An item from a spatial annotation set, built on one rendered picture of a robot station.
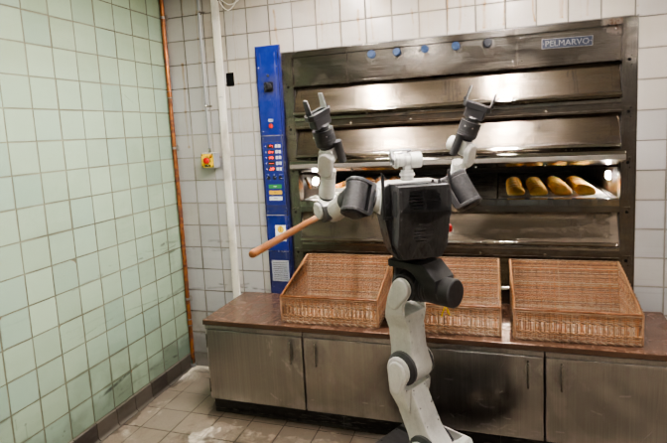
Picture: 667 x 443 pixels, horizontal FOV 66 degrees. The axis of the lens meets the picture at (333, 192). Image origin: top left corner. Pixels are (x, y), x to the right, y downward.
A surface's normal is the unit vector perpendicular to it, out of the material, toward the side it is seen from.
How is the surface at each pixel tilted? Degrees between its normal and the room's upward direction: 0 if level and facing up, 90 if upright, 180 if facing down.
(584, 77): 70
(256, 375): 90
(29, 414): 90
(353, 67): 90
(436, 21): 90
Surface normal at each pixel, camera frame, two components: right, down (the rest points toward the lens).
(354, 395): -0.30, 0.18
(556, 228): -0.31, -0.22
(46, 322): 0.95, -0.01
